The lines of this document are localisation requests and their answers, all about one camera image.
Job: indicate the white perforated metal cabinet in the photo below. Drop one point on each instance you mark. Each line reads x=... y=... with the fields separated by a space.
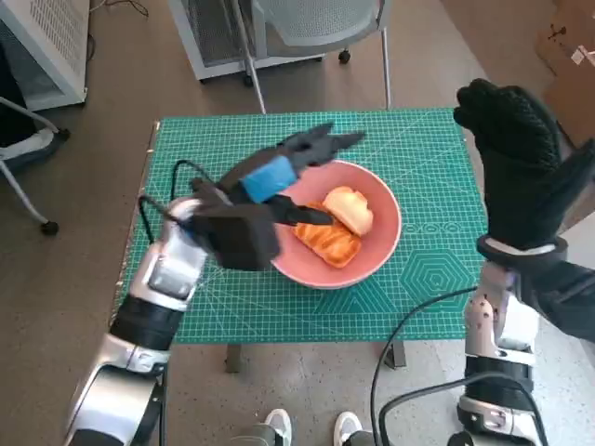
x=51 y=37

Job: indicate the white flat panel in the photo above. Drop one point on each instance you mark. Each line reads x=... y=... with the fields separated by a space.
x=583 y=246

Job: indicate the grey table leg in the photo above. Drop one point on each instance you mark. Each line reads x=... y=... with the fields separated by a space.
x=234 y=358
x=397 y=357

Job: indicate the brown cardboard box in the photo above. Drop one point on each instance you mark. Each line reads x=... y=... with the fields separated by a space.
x=567 y=46

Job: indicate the grey office chair with castor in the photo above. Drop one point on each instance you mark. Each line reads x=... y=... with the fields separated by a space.
x=28 y=144

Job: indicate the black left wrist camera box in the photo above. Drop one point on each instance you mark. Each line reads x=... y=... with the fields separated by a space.
x=237 y=241

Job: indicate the round toy bread bun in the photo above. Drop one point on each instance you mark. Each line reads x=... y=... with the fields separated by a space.
x=351 y=209

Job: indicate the green cutting mat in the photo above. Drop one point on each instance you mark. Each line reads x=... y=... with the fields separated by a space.
x=418 y=153

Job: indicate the grey mesh chair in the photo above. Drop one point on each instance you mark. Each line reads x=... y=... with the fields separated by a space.
x=321 y=23

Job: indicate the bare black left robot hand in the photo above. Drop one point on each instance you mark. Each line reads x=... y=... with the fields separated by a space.
x=272 y=179

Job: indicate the rectangular toy bread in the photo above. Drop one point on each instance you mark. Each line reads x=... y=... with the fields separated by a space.
x=332 y=244

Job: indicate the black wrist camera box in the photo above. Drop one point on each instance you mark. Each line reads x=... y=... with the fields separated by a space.
x=237 y=241
x=567 y=297

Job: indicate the white perforated cabinet on castors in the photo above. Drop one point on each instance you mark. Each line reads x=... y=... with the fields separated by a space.
x=214 y=32

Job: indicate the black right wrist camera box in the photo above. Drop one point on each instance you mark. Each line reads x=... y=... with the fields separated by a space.
x=567 y=297

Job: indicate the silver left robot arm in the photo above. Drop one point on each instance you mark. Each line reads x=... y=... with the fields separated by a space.
x=167 y=265

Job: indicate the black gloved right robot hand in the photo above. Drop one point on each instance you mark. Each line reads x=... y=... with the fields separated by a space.
x=520 y=176

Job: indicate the pink bowl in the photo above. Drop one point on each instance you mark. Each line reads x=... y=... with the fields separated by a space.
x=386 y=218

